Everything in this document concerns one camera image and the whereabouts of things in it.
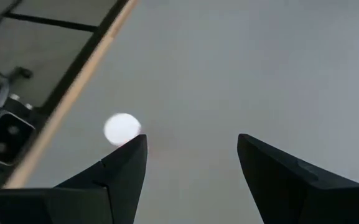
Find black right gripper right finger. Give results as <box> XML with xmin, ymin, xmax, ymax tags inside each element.
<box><xmin>236</xmin><ymin>133</ymin><xmax>359</xmax><ymax>224</ymax></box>

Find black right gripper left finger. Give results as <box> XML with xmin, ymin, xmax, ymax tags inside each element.
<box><xmin>0</xmin><ymin>134</ymin><xmax>148</xmax><ymax>224</ymax></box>

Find wide blue bottle red pills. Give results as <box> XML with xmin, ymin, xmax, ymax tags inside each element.
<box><xmin>103</xmin><ymin>113</ymin><xmax>142</xmax><ymax>147</ymax></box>

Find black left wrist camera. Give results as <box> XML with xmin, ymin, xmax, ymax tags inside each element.
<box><xmin>0</xmin><ymin>108</ymin><xmax>36</xmax><ymax>166</ymax></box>

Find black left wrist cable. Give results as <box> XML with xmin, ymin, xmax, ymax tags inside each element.
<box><xmin>0</xmin><ymin>67</ymin><xmax>33</xmax><ymax>108</ymax></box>

